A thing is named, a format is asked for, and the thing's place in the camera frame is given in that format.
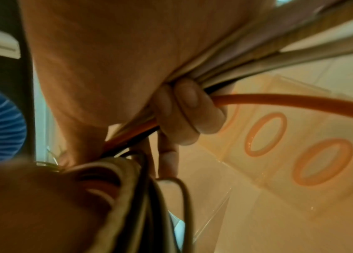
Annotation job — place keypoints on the dark green plant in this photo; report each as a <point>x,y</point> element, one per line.
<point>51,163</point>

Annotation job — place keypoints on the bright window corner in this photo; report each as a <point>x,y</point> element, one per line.
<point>40,111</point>

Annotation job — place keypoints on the person's right hand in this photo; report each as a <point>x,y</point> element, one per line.
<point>117,61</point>

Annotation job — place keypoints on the person's left hand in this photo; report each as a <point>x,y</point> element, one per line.
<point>23,210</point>

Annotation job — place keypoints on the bright narrow window strip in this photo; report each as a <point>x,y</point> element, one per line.
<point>282,2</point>

